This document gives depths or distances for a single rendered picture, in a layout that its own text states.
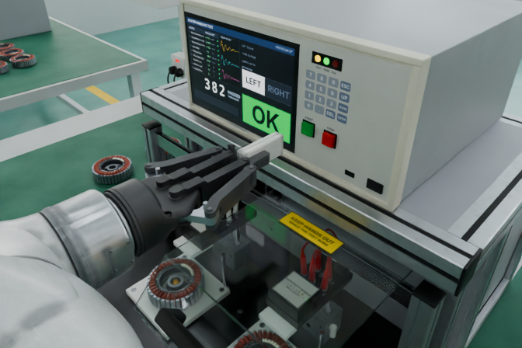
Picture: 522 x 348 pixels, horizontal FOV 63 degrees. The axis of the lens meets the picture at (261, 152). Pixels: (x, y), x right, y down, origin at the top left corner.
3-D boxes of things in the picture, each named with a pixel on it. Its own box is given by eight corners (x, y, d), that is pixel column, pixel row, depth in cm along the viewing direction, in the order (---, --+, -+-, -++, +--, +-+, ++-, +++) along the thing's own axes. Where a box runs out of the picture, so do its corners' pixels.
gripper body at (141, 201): (103, 233, 48) (172, 197, 53) (144, 276, 42) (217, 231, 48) (88, 178, 44) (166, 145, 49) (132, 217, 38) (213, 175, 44)
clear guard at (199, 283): (263, 459, 41) (263, 426, 38) (133, 310, 56) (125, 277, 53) (426, 276, 61) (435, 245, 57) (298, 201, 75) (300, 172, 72)
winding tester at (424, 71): (391, 213, 55) (422, 60, 45) (189, 109, 82) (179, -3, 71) (503, 117, 79) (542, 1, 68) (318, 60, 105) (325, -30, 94)
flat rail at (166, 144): (420, 317, 54) (425, 301, 52) (151, 141, 92) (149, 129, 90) (425, 311, 55) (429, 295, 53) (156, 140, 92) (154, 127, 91)
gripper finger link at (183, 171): (165, 213, 48) (158, 207, 49) (238, 172, 55) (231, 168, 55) (161, 185, 46) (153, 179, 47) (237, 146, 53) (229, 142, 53)
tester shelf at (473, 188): (457, 297, 49) (466, 269, 47) (142, 112, 91) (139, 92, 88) (565, 155, 76) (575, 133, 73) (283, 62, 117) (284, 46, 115)
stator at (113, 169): (116, 189, 121) (113, 178, 119) (85, 179, 125) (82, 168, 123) (140, 168, 130) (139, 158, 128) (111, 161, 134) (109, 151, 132)
